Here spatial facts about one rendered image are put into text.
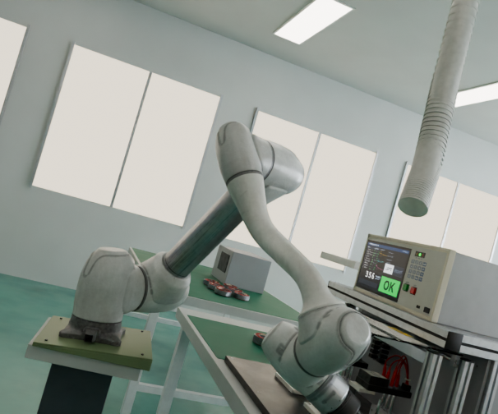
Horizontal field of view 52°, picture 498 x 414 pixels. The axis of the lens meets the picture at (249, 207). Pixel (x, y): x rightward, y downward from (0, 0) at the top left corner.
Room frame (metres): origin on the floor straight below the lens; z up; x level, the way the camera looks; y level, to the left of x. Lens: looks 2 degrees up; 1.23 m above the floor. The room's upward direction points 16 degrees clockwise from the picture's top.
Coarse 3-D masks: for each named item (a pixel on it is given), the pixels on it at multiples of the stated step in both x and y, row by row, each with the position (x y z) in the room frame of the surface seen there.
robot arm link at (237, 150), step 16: (224, 128) 1.37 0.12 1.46; (240, 128) 1.36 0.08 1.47; (224, 144) 1.34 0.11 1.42; (240, 144) 1.32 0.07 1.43; (256, 144) 1.36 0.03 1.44; (224, 160) 1.32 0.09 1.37; (240, 160) 1.30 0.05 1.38; (256, 160) 1.33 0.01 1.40; (272, 160) 1.39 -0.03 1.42; (224, 176) 1.33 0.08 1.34
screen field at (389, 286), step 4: (384, 276) 1.65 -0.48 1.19; (380, 280) 1.66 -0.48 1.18; (384, 280) 1.65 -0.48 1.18; (388, 280) 1.63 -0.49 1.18; (392, 280) 1.61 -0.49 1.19; (396, 280) 1.59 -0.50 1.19; (380, 284) 1.66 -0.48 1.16; (384, 284) 1.64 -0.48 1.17; (388, 284) 1.62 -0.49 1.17; (392, 284) 1.60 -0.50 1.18; (396, 284) 1.58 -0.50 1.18; (380, 288) 1.65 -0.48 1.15; (384, 288) 1.63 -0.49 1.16; (388, 288) 1.61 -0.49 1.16; (392, 288) 1.59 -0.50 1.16; (396, 288) 1.57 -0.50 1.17; (384, 292) 1.63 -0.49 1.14; (388, 292) 1.61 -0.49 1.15; (392, 292) 1.59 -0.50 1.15; (396, 292) 1.57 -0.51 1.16; (392, 296) 1.58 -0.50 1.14; (396, 296) 1.56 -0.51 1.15
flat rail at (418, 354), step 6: (390, 342) 1.48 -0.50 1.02; (396, 342) 1.45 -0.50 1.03; (396, 348) 1.45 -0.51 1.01; (402, 348) 1.42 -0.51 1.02; (408, 348) 1.40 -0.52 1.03; (414, 348) 1.37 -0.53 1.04; (420, 348) 1.37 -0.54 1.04; (408, 354) 1.39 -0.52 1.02; (414, 354) 1.37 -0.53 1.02; (420, 354) 1.35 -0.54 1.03; (420, 360) 1.34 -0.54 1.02
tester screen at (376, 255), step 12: (372, 252) 1.75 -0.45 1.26; (384, 252) 1.69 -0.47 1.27; (396, 252) 1.62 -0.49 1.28; (408, 252) 1.56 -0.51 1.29; (372, 264) 1.73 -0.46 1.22; (384, 264) 1.67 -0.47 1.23; (396, 264) 1.61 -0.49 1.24; (360, 276) 1.79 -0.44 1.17; (396, 276) 1.59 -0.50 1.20; (372, 288) 1.70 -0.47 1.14
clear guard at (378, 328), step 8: (368, 320) 1.46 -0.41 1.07; (376, 328) 1.35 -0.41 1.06; (384, 328) 1.39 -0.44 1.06; (400, 328) 1.50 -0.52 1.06; (384, 336) 1.24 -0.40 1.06; (392, 336) 1.27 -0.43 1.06; (400, 336) 1.32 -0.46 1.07; (416, 336) 1.41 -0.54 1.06; (416, 344) 1.27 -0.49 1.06; (424, 344) 1.29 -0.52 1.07; (432, 344) 1.34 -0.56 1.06; (448, 352) 1.30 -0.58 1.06; (456, 352) 1.31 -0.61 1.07
